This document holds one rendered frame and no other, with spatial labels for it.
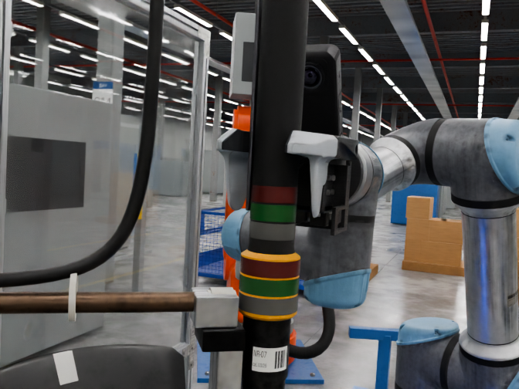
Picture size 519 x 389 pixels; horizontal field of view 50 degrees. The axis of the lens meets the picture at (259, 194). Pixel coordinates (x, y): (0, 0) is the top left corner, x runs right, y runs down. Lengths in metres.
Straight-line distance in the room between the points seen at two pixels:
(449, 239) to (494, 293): 8.66
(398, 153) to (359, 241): 0.33
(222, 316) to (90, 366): 0.20
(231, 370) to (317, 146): 0.17
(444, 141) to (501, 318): 0.32
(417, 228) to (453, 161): 8.75
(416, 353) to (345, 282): 0.54
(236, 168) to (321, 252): 0.25
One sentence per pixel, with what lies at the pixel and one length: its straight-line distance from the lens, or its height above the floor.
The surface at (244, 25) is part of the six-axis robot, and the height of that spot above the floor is 2.68.
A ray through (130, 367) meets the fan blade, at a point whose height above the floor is 1.41.
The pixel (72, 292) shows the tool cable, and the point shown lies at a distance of 0.38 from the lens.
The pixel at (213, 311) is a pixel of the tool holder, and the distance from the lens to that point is 0.39.
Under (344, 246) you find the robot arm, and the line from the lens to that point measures 0.63.
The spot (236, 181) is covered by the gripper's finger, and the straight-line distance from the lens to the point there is 0.41.
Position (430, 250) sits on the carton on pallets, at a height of 0.36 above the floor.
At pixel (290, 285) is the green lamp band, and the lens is 0.39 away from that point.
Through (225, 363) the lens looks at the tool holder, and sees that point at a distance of 0.40.
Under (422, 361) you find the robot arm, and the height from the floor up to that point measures 1.26.
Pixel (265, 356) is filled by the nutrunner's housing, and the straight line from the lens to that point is 0.40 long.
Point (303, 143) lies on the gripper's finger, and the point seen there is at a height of 1.63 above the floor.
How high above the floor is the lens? 1.61
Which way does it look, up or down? 3 degrees down
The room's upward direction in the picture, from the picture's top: 3 degrees clockwise
